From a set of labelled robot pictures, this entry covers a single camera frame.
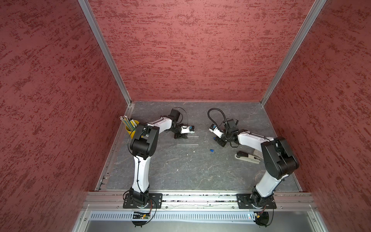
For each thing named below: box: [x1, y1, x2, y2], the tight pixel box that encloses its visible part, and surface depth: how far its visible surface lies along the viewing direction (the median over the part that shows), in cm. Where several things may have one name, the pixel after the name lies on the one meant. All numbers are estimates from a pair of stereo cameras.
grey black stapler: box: [234, 150, 261, 164], surface depth 89 cm
